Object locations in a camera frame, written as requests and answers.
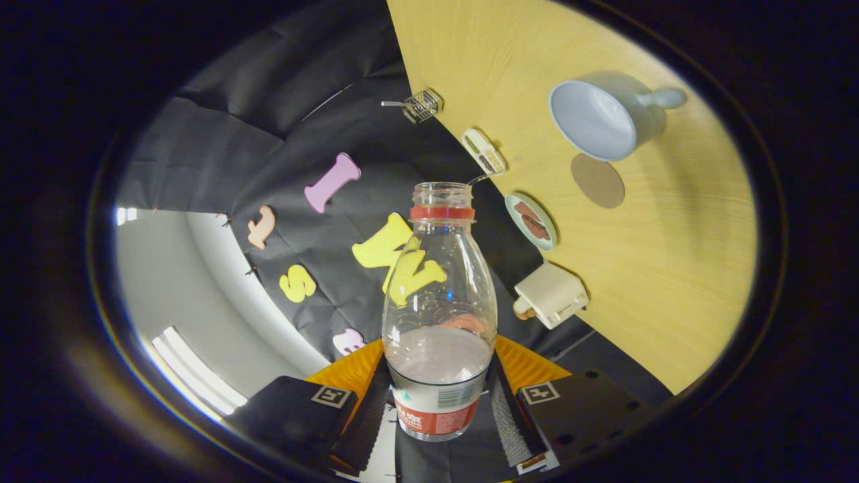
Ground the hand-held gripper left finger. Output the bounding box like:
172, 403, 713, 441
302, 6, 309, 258
225, 337, 393, 478

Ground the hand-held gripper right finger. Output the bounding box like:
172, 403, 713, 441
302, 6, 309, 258
490, 334, 655, 477

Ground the clear juice bottle red label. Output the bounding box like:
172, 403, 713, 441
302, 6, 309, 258
381, 182, 499, 442

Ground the round brown coaster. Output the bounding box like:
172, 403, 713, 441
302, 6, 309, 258
570, 153, 626, 209

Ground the white cup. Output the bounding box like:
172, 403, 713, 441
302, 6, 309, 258
548, 70, 688, 162

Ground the white toaster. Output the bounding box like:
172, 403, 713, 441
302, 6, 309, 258
513, 262, 590, 330

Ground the long ceiling light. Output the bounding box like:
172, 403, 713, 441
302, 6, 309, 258
151, 327, 249, 417

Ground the pale green plate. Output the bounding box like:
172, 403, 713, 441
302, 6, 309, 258
505, 193, 558, 252

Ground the wooden table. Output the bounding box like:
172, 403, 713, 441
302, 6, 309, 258
387, 0, 758, 395

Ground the white divided condiment dish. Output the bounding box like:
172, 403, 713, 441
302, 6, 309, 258
461, 128, 507, 176

